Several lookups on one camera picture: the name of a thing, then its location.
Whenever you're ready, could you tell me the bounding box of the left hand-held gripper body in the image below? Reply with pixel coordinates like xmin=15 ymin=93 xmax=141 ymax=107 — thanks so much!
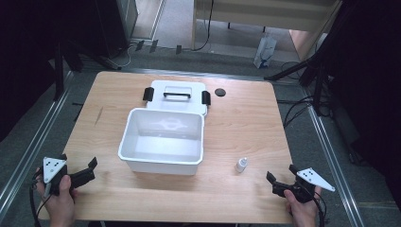
xmin=43 ymin=156 xmax=96 ymax=197

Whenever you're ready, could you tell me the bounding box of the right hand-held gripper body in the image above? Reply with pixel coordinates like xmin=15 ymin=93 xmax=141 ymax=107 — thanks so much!
xmin=271 ymin=167 xmax=336 ymax=204

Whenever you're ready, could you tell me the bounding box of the small white dropper bottle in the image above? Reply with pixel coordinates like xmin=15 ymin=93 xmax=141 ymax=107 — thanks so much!
xmin=235 ymin=156 xmax=249 ymax=174

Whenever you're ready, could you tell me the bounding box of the white plastic storage box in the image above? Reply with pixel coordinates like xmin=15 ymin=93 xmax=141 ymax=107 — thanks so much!
xmin=117 ymin=107 xmax=205 ymax=176

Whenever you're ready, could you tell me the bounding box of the person's right hand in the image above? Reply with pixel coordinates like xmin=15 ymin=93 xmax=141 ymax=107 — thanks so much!
xmin=284 ymin=187 xmax=323 ymax=227

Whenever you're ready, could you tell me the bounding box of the person's left hand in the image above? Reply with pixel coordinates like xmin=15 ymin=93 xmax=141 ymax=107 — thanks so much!
xmin=36 ymin=168 xmax=78 ymax=227

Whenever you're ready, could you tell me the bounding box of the black tripod stand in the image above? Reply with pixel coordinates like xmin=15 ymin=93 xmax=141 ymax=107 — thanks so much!
xmin=52 ymin=39 xmax=123 ymax=102
xmin=264 ymin=0 xmax=340 ymax=116

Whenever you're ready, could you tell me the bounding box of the white paper bag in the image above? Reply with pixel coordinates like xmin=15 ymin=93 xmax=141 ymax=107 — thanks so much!
xmin=253 ymin=33 xmax=278 ymax=69

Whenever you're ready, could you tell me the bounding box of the dark metal cabinet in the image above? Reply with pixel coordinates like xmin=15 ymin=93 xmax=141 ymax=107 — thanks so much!
xmin=94 ymin=0 xmax=140 ymax=60

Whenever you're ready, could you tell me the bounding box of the light wooden desk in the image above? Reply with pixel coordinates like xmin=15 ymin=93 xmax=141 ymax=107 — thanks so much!
xmin=192 ymin=0 xmax=343 ymax=61

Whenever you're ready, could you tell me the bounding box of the metal floor rail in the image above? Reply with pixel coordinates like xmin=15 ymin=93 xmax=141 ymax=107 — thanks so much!
xmin=304 ymin=103 xmax=367 ymax=227
xmin=0 ymin=70 xmax=75 ymax=218

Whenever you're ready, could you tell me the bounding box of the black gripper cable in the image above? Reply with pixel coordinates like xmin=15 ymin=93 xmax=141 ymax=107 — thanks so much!
xmin=313 ymin=191 xmax=328 ymax=227
xmin=28 ymin=176 xmax=53 ymax=227

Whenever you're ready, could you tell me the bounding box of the bundle of black floor cables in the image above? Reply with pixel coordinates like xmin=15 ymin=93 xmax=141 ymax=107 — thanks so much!
xmin=277 ymin=61 xmax=316 ymax=130

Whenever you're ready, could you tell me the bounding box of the white box lid black handle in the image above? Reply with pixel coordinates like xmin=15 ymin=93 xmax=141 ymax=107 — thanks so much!
xmin=142 ymin=79 xmax=212 ymax=117

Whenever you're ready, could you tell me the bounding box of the white floor cable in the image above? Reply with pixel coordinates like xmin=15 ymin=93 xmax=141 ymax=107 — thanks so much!
xmin=117 ymin=44 xmax=132 ymax=68

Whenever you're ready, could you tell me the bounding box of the black floor cable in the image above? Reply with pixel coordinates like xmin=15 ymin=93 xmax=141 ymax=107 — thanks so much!
xmin=191 ymin=0 xmax=216 ymax=52

